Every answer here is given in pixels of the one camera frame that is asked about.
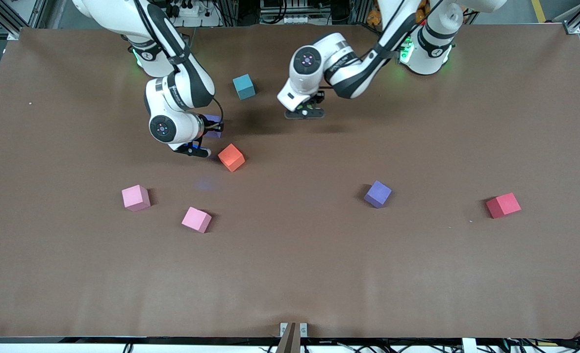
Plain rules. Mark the metal bracket with brown post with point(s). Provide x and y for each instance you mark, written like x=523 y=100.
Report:
x=290 y=338

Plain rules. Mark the purple foam cube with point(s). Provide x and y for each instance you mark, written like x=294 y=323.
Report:
x=377 y=194
x=213 y=117

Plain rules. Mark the pink foam cube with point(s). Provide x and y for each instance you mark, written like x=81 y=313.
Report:
x=136 y=198
x=196 y=219

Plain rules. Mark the red foam cube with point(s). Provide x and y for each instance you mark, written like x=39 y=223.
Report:
x=503 y=205

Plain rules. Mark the white power strip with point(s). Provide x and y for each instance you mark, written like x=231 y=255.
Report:
x=187 y=9

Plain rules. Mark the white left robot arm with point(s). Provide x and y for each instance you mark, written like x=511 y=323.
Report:
x=348 y=68

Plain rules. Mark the brown table mat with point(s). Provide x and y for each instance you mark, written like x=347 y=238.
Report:
x=290 y=269

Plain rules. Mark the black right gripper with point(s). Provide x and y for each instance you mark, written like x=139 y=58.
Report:
x=210 y=127

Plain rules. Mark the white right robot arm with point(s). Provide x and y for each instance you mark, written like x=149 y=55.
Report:
x=172 y=93

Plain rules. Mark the orange foam cube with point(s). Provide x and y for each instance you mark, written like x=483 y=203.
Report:
x=231 y=157

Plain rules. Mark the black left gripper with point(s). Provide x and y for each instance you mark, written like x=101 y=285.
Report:
x=319 y=97

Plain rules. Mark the cyan foam cube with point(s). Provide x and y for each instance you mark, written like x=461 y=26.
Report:
x=244 y=87

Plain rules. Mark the white electronics box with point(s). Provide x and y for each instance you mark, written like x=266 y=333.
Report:
x=290 y=19

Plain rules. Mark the orange netted fruit bag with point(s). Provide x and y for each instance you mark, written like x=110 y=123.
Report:
x=374 y=18

